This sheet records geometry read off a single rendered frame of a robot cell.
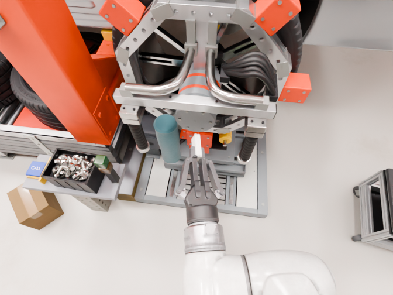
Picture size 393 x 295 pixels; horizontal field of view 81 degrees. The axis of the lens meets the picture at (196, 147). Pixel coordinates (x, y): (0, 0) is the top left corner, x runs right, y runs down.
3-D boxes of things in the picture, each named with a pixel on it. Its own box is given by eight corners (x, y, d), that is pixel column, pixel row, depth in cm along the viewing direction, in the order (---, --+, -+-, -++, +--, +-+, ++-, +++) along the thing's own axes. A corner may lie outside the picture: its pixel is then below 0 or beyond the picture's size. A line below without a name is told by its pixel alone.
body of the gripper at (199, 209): (227, 221, 51) (221, 182, 56) (190, 221, 48) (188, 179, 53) (213, 227, 57) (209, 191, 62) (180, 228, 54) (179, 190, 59)
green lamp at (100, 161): (109, 160, 91) (106, 155, 87) (106, 169, 89) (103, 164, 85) (100, 158, 91) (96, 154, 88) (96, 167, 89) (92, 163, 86)
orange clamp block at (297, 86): (276, 85, 84) (301, 88, 84) (277, 102, 80) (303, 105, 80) (282, 71, 78) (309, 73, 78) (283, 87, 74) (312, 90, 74)
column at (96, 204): (113, 196, 147) (85, 168, 111) (107, 212, 142) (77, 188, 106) (97, 194, 148) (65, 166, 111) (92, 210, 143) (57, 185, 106)
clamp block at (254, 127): (262, 113, 67) (266, 100, 63) (262, 139, 63) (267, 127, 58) (244, 111, 67) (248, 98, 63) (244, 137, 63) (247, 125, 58)
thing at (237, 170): (244, 130, 163) (247, 122, 154) (243, 178, 145) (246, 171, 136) (175, 123, 166) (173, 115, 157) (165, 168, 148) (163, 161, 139)
